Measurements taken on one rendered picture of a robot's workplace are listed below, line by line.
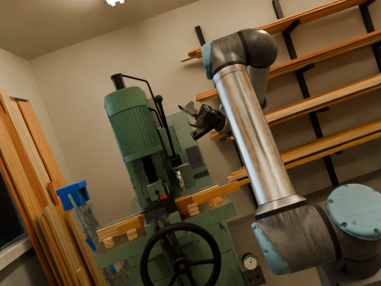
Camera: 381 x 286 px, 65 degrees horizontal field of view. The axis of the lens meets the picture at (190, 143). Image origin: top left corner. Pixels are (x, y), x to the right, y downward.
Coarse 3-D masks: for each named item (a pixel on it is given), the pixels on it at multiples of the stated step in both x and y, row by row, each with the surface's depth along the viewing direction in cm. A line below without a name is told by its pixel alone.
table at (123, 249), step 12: (204, 204) 137; (228, 204) 126; (192, 216) 125; (204, 216) 124; (216, 216) 125; (228, 216) 126; (120, 240) 126; (132, 240) 121; (144, 240) 121; (180, 240) 113; (192, 240) 114; (96, 252) 121; (108, 252) 118; (120, 252) 119; (132, 252) 120; (156, 252) 112; (96, 264) 118; (108, 264) 118
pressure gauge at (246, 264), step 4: (244, 256) 121; (248, 256) 120; (252, 256) 121; (244, 260) 120; (248, 260) 120; (252, 260) 121; (256, 260) 121; (244, 264) 120; (248, 264) 120; (252, 264) 121; (256, 264) 121; (248, 268) 120; (252, 268) 121
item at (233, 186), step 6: (222, 186) 142; (228, 186) 142; (234, 186) 142; (210, 192) 141; (216, 192) 141; (222, 192) 141; (228, 192) 142; (192, 198) 139; (198, 198) 140; (204, 198) 140; (210, 198) 141; (198, 204) 140; (126, 222) 136; (132, 222) 135; (138, 222) 136; (120, 228) 134; (126, 228) 135; (132, 228) 135; (120, 234) 134
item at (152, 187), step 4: (160, 180) 136; (148, 184) 137; (152, 184) 133; (156, 184) 133; (160, 184) 133; (148, 188) 132; (152, 188) 133; (156, 188) 133; (160, 188) 133; (152, 192) 133; (160, 192) 133; (164, 192) 133; (152, 196) 133; (156, 196) 133; (160, 196) 133; (152, 200) 133
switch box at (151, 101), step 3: (147, 99) 165; (150, 99) 165; (150, 102) 165; (153, 102) 165; (150, 105) 165; (153, 105) 165; (153, 108) 165; (159, 108) 165; (153, 111) 165; (156, 111) 165; (153, 114) 165; (156, 117) 165; (159, 117) 165; (156, 120) 165; (156, 123) 165; (162, 123) 166; (159, 126) 169
